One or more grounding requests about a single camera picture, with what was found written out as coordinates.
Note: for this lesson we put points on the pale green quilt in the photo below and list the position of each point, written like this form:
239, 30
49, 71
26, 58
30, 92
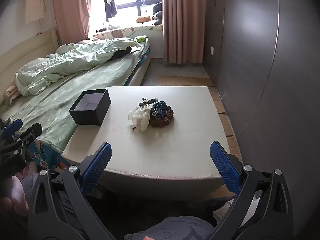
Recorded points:
67, 65

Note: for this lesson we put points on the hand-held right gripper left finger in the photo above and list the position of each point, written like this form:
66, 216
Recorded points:
97, 167

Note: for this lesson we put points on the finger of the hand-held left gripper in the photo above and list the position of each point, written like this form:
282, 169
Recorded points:
13, 126
31, 133

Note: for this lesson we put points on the pink curtain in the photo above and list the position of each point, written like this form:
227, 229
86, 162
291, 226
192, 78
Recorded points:
182, 22
71, 7

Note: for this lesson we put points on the small green box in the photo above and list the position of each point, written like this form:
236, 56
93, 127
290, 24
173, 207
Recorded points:
140, 39

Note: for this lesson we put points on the black square gift box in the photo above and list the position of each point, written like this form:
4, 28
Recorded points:
100, 111

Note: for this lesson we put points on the cartoon printed bed sheet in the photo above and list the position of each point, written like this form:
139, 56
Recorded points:
47, 156

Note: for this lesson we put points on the white wall socket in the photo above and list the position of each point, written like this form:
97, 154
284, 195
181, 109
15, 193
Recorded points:
212, 50

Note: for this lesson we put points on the pink folded towel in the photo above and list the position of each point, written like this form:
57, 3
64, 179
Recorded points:
11, 95

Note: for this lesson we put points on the grey wardrobe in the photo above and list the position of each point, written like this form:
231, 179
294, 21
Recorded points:
262, 55

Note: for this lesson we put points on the orange plush item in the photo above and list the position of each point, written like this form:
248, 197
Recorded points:
143, 19

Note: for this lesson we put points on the person's grey trouser leg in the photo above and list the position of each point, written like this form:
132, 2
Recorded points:
170, 228

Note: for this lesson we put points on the black bag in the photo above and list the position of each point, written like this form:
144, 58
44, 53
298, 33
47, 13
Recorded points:
158, 12

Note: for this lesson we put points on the green bed blanket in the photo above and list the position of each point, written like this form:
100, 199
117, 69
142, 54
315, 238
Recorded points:
75, 90

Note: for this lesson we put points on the person's left hand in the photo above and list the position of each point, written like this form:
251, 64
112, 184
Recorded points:
18, 195

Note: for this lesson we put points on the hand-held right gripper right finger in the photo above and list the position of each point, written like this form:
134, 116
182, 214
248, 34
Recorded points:
225, 167

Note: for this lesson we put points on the white gauze pouch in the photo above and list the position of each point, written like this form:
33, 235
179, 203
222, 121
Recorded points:
140, 118

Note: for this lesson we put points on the white hanging cloth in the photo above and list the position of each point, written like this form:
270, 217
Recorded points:
33, 2

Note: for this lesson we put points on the cream upholstered bed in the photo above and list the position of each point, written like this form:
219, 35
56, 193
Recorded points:
25, 52

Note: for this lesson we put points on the blue flower bead ornament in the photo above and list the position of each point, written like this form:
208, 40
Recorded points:
160, 110

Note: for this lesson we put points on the printed window seat cushion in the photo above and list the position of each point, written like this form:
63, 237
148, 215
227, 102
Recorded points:
125, 31

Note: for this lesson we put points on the black cloth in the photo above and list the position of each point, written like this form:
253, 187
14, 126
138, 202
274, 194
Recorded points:
122, 51

